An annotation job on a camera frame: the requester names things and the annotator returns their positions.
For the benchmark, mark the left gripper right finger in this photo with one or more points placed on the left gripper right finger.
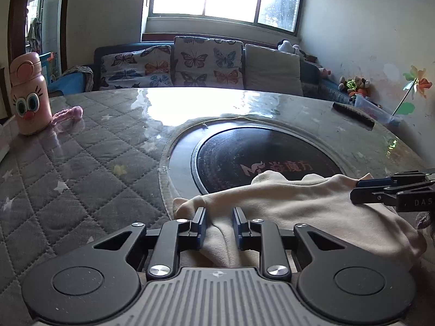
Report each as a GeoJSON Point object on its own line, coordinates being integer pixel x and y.
{"type": "Point", "coordinates": [336, 280]}

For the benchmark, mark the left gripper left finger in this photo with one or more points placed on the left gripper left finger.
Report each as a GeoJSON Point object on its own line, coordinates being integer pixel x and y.
{"type": "Point", "coordinates": [95, 282]}

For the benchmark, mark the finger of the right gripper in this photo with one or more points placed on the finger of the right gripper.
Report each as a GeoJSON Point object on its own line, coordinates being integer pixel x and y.
{"type": "Point", "coordinates": [366, 195]}
{"type": "Point", "coordinates": [379, 182]}

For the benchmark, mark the cream sweatshirt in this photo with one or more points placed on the cream sweatshirt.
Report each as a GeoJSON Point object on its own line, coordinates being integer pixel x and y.
{"type": "Point", "coordinates": [322, 202]}

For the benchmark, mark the clear plastic storage box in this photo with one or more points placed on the clear plastic storage box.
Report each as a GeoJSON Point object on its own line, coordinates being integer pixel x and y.
{"type": "Point", "coordinates": [378, 114]}

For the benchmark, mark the black remote control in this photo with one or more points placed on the black remote control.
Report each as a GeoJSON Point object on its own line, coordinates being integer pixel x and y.
{"type": "Point", "coordinates": [354, 114]}

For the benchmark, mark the plush toys pile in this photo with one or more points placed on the plush toys pile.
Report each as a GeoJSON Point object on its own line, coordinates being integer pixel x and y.
{"type": "Point", "coordinates": [354, 86]}

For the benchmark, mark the colourful paper pinwheel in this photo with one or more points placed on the colourful paper pinwheel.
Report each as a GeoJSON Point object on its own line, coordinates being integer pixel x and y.
{"type": "Point", "coordinates": [417, 84]}

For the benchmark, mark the black round induction plate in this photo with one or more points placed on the black round induction plate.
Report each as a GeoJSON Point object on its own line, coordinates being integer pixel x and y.
{"type": "Point", "coordinates": [233, 157]}

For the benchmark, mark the plain beige cushion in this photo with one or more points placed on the plain beige cushion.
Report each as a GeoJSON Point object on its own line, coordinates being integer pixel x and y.
{"type": "Point", "coordinates": [271, 70]}

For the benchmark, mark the white plush toy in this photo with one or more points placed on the white plush toy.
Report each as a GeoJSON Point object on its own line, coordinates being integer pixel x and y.
{"type": "Point", "coordinates": [287, 46]}

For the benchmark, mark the tissue pack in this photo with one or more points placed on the tissue pack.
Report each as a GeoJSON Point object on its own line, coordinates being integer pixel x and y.
{"type": "Point", "coordinates": [5, 139]}

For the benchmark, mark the pink cartoon water bottle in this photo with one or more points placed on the pink cartoon water bottle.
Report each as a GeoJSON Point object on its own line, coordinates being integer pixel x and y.
{"type": "Point", "coordinates": [29, 94]}

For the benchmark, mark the blue chair with cloth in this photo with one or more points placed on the blue chair with cloth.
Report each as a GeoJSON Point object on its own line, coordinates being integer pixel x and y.
{"type": "Point", "coordinates": [77, 79]}

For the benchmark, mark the left butterfly cushion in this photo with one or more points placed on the left butterfly cushion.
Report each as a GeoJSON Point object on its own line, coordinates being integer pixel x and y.
{"type": "Point", "coordinates": [150, 67]}

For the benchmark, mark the butterfly cushion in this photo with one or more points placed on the butterfly cushion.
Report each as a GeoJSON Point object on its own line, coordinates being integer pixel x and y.
{"type": "Point", "coordinates": [208, 62]}
{"type": "Point", "coordinates": [150, 67]}

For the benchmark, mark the middle butterfly cushion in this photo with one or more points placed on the middle butterfly cushion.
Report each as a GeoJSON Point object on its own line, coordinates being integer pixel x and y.
{"type": "Point", "coordinates": [208, 62]}

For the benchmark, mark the dark wooden door frame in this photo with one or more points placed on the dark wooden door frame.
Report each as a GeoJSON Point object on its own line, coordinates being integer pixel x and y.
{"type": "Point", "coordinates": [15, 31]}

